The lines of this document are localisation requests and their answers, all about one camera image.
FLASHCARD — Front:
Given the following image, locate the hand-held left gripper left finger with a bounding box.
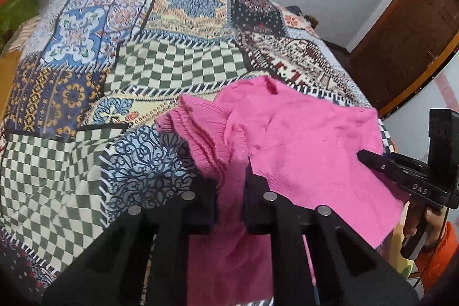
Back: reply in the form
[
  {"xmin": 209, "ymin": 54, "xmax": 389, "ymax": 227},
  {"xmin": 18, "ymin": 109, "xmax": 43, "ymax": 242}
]
[{"xmin": 41, "ymin": 177, "xmax": 219, "ymax": 306}]

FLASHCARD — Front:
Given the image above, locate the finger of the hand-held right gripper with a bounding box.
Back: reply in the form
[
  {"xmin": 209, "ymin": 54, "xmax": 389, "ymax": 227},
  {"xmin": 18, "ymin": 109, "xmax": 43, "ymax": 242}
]
[{"xmin": 357, "ymin": 150, "xmax": 430, "ymax": 185}]

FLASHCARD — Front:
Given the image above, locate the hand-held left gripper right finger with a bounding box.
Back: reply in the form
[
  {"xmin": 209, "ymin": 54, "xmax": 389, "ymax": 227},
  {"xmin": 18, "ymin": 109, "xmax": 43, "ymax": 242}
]
[{"xmin": 244, "ymin": 166, "xmax": 420, "ymax": 306}]

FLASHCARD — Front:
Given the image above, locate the pink buttoned shirt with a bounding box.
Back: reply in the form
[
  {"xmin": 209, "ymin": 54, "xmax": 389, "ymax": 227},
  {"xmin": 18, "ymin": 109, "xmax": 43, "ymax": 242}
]
[{"xmin": 154, "ymin": 75, "xmax": 411, "ymax": 306}]

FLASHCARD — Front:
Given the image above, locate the person's orange-sleeved right forearm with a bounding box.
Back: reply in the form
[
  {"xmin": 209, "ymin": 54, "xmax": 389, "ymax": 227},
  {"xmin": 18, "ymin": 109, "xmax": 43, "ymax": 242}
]
[{"xmin": 415, "ymin": 222, "xmax": 459, "ymax": 284}]

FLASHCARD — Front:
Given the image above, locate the person's right hand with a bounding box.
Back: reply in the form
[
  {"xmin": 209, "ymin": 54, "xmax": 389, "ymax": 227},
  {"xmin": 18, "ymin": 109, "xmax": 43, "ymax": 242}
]
[{"xmin": 424, "ymin": 210, "xmax": 450, "ymax": 239}]

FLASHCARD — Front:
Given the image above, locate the white heart-print wardrobe door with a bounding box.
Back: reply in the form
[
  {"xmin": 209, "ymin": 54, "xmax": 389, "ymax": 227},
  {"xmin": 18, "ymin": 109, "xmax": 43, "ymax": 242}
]
[{"xmin": 385, "ymin": 50, "xmax": 459, "ymax": 152}]

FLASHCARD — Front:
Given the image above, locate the brown wooden door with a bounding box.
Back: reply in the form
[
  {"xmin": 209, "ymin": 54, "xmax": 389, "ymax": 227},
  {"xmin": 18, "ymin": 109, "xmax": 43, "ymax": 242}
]
[{"xmin": 346, "ymin": 0, "xmax": 459, "ymax": 117}]

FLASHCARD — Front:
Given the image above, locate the patchwork printed blanket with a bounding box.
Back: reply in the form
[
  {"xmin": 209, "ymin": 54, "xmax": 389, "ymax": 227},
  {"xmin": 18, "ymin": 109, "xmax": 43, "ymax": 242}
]
[{"xmin": 0, "ymin": 0, "xmax": 397, "ymax": 294}]

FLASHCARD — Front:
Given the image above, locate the grey bag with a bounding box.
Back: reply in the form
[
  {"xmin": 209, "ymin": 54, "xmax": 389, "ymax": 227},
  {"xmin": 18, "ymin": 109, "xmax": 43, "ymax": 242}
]
[{"xmin": 286, "ymin": 5, "xmax": 320, "ymax": 30}]

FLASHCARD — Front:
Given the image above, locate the green patterned bag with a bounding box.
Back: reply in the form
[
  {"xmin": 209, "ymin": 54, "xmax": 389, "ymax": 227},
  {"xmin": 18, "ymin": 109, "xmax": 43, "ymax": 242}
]
[{"xmin": 0, "ymin": 0, "xmax": 39, "ymax": 43}]

